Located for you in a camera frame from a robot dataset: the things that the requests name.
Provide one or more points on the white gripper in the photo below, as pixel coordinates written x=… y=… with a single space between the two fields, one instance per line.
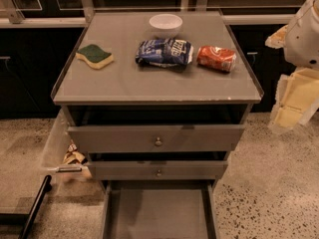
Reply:
x=303 y=40

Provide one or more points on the red coke can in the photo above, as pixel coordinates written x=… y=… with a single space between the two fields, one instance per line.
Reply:
x=216 y=58

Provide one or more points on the grey drawer cabinet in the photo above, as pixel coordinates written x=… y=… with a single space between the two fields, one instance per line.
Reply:
x=125 y=93

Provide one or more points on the middle grey drawer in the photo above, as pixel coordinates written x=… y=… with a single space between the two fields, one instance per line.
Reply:
x=157 y=170

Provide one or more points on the grey drawer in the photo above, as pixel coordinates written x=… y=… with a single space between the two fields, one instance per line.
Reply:
x=159 y=209
x=156 y=138
x=157 y=170

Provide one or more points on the top grey drawer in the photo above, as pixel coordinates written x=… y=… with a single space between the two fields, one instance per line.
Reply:
x=156 y=138

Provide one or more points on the bottom grey drawer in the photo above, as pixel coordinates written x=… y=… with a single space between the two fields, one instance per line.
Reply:
x=159 y=209

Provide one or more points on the blue chip bag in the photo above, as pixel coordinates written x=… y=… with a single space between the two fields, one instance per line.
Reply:
x=164 y=53

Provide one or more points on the white bowl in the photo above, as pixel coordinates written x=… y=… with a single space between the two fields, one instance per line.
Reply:
x=165 y=25

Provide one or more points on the green yellow sponge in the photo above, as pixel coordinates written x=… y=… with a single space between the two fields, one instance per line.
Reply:
x=94 y=56

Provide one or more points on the crumpled snack wrapper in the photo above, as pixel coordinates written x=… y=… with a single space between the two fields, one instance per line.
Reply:
x=72 y=156

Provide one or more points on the clear plastic bin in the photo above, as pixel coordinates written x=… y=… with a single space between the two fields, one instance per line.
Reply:
x=54 y=151

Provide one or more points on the black bar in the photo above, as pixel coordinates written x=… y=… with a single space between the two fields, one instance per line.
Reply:
x=31 y=216

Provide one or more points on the metal window rail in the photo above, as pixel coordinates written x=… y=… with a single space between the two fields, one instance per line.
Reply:
x=54 y=13

